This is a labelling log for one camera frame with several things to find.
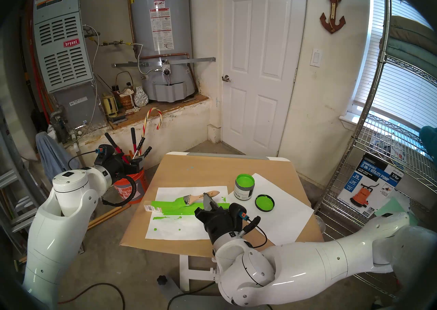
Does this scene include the foil wrapped object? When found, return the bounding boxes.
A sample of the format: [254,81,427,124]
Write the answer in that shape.
[134,86,149,108]

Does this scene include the black paint can lid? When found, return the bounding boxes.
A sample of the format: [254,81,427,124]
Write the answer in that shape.
[255,194,276,212]

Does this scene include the light green paper sheet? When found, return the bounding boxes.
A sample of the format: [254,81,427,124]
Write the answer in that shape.
[375,197,411,218]

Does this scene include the white panel door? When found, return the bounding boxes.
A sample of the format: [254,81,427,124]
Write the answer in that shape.
[222,0,308,158]

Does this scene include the green painted wood plank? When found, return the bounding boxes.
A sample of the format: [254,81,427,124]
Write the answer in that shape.
[144,199,236,217]

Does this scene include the wood topped heater ledge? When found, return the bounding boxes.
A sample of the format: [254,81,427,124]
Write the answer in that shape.
[108,94,210,132]

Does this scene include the white window blinds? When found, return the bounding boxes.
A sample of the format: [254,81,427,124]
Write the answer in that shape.
[353,0,437,129]

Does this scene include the gray water heater tank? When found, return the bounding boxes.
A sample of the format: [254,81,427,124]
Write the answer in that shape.
[127,0,198,103]

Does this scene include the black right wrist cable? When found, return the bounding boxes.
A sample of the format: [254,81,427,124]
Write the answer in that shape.
[239,215,269,249]

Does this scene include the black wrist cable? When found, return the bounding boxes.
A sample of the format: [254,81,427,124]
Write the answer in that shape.
[239,215,269,249]
[100,174,138,207]

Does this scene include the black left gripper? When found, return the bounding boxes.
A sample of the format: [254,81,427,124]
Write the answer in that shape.
[94,144,144,184]

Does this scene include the open green paint can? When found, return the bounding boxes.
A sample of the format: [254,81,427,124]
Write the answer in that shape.
[234,174,255,200]

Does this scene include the wicker basket with handle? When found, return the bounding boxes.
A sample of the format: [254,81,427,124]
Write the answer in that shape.
[114,71,136,110]

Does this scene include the dark green cushion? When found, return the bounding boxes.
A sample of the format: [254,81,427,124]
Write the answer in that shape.
[389,15,437,53]

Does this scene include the wooden sticks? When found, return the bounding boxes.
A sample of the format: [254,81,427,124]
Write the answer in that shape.
[87,204,132,231]

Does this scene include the teal fabric item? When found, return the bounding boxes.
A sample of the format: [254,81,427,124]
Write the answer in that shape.
[419,125,437,160]

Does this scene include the orange plastic bucket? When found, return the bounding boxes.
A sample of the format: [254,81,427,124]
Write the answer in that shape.
[114,169,149,205]

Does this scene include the brown kraft paper cover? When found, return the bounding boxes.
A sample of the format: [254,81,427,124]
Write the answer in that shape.
[119,154,325,259]

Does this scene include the blue cloth towel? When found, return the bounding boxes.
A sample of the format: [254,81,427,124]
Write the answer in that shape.
[36,131,80,183]

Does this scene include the striped candy cane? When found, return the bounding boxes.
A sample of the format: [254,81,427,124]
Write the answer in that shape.
[142,107,163,141]

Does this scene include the red handled cutter tool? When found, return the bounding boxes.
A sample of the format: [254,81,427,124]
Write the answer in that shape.
[104,127,138,164]

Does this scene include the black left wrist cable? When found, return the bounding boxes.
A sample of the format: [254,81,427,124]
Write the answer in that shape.
[100,174,138,207]

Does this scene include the teal gray cushion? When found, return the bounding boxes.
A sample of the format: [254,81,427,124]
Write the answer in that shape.
[379,36,437,78]

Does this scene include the metal ladder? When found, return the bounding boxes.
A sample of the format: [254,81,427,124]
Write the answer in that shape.
[0,108,48,264]

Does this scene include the gray bryant furnace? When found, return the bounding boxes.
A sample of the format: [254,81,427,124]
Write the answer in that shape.
[32,0,107,129]

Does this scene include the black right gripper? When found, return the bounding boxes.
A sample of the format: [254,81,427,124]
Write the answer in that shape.
[194,193,248,246]

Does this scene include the chrome wire shelf rack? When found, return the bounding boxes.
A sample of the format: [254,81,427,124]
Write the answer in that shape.
[314,0,437,299]

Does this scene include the wooden handle paint brush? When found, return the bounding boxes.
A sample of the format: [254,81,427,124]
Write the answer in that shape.
[174,190,221,207]

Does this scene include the dark floor cable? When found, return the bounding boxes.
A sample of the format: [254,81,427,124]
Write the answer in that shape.
[57,281,126,310]

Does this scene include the yellow jug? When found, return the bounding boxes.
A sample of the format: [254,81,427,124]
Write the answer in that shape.
[102,94,119,118]

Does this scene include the black handled tool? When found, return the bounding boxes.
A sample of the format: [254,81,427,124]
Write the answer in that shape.
[135,137,153,163]

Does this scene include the rusty anchor wall decoration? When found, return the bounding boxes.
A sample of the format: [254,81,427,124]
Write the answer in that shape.
[320,0,346,34]

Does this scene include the utility pump box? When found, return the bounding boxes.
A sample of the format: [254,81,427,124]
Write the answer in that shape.
[337,152,405,220]

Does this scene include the white paper sheet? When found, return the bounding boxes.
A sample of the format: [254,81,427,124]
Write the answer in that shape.
[227,173,314,247]
[145,186,235,241]

